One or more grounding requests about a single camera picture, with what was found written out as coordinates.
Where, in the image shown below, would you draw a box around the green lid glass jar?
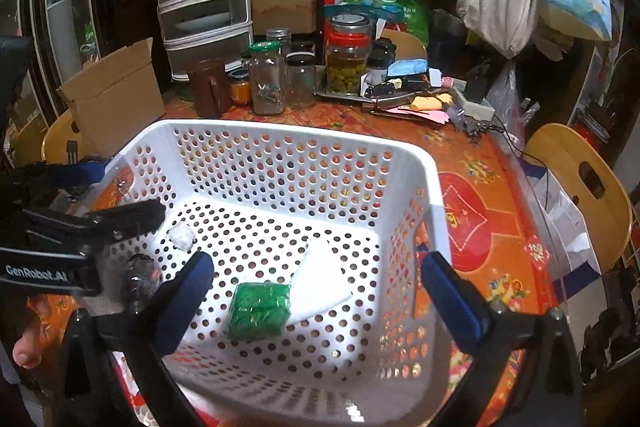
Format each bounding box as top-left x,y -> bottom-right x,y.
248,41 -> 287,116

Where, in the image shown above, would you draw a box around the blue face mask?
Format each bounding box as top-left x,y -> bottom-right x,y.
387,58 -> 431,78

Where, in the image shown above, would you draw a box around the wooden chair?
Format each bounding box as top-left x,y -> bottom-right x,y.
41,109 -> 83,165
522,123 -> 633,275

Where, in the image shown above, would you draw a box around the silver lid glass jar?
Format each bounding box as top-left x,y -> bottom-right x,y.
265,27 -> 293,56

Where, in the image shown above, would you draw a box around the black lid glass jar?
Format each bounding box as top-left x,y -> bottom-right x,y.
286,53 -> 317,108

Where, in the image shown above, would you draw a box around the clear plastic bag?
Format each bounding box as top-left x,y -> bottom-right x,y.
485,59 -> 541,142

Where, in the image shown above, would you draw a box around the black cable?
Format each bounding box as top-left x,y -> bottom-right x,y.
470,107 -> 556,218

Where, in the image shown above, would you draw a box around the pink paper sheet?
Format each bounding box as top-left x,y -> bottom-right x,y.
387,104 -> 451,125

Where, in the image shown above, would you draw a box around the dark item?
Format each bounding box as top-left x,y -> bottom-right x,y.
121,253 -> 162,310

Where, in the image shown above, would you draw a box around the red patterned tablecloth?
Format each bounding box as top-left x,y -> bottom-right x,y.
27,89 -> 568,427

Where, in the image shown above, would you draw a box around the metal tray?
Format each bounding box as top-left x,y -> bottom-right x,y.
314,88 -> 386,106

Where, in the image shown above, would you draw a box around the white perforated plastic basket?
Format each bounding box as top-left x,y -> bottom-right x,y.
87,119 -> 458,427

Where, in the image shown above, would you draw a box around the open cardboard box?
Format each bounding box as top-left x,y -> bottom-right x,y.
56,38 -> 168,158

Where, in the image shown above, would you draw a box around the small orange jar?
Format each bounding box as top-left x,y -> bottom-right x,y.
228,69 -> 252,105

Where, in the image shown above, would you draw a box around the large pickle jar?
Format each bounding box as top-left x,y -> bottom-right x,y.
325,14 -> 373,96

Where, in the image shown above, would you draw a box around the dark small bottle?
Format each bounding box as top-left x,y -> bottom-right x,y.
369,39 -> 398,75

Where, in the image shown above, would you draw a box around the person's left hand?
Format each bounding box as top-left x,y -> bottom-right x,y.
11,296 -> 57,370

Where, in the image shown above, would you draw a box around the brown cardboard box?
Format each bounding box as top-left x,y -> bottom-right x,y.
250,0 -> 319,36

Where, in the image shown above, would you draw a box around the brown lidded mug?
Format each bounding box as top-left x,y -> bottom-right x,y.
187,58 -> 233,118

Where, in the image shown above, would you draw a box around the metal pliers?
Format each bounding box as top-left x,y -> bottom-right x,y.
362,91 -> 426,114

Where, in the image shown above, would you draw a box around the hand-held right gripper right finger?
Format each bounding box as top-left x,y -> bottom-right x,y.
420,251 -> 586,427

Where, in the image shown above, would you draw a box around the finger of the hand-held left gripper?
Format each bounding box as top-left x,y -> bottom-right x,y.
0,158 -> 107,208
25,198 -> 167,253

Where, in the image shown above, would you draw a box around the white paper bag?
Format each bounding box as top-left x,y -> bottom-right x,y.
525,164 -> 603,280

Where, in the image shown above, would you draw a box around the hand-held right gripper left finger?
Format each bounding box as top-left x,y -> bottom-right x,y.
62,251 -> 216,427

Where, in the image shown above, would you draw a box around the yellow cloth piece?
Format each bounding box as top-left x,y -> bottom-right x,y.
410,93 -> 453,114

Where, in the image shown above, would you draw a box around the green scrub pad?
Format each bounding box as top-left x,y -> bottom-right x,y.
226,281 -> 293,342

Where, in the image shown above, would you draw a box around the small clear plastic packet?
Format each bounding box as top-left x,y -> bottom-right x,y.
167,224 -> 197,254

